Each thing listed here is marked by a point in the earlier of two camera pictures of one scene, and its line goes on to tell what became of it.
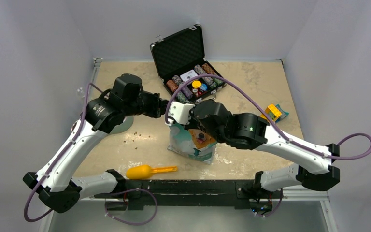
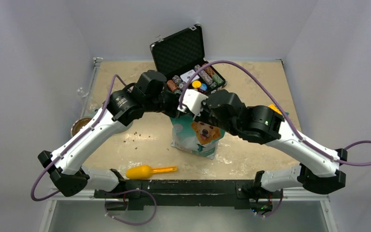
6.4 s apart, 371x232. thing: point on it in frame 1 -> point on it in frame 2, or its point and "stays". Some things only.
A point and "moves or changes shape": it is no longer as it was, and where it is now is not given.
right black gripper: [192, 124] -> [202, 117]
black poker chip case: [180, 56] stays
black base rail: [242, 194] stays
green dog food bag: [193, 142] moves or changes shape
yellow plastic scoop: [143, 172] stays
